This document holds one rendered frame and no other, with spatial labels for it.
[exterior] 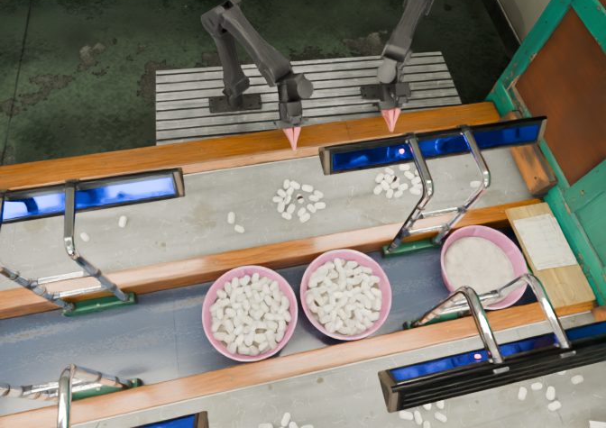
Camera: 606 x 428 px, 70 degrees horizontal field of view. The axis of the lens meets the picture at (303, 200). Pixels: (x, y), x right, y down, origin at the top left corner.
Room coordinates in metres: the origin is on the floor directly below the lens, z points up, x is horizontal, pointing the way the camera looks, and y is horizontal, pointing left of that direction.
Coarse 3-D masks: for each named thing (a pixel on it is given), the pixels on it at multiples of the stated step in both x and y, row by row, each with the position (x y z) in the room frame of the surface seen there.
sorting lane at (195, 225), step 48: (192, 192) 0.63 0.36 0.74; (240, 192) 0.65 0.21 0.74; (336, 192) 0.70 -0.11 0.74; (384, 192) 0.73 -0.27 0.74; (528, 192) 0.81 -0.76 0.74; (48, 240) 0.40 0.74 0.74; (96, 240) 0.42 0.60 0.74; (144, 240) 0.44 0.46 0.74; (192, 240) 0.46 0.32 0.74; (240, 240) 0.49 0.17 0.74; (288, 240) 0.51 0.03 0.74; (0, 288) 0.24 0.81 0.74
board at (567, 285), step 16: (512, 208) 0.71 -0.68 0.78; (528, 208) 0.72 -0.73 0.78; (544, 208) 0.73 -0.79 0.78; (512, 224) 0.66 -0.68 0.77; (528, 256) 0.55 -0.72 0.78; (544, 272) 0.51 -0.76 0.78; (560, 272) 0.52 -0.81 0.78; (576, 272) 0.52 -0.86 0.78; (560, 288) 0.46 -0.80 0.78; (576, 288) 0.47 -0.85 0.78; (560, 304) 0.42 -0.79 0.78
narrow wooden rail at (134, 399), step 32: (512, 320) 0.35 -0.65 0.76; (544, 320) 0.37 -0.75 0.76; (320, 352) 0.19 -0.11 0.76; (352, 352) 0.20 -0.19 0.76; (384, 352) 0.21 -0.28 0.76; (160, 384) 0.05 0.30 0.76; (192, 384) 0.06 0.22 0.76; (224, 384) 0.07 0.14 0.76; (256, 384) 0.09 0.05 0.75; (0, 416) -0.07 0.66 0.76; (32, 416) -0.06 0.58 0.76; (96, 416) -0.04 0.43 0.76
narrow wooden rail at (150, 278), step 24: (480, 216) 0.67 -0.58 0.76; (504, 216) 0.69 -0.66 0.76; (312, 240) 0.51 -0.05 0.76; (336, 240) 0.52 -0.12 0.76; (360, 240) 0.53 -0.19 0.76; (384, 240) 0.54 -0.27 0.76; (408, 240) 0.57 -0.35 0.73; (168, 264) 0.37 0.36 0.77; (192, 264) 0.38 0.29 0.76; (216, 264) 0.39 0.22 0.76; (240, 264) 0.40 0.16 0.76; (264, 264) 0.42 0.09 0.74; (288, 264) 0.44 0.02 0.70; (24, 288) 0.24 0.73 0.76; (48, 288) 0.25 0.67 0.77; (72, 288) 0.26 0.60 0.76; (144, 288) 0.30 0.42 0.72; (168, 288) 0.32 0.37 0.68; (0, 312) 0.17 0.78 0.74; (24, 312) 0.19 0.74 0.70
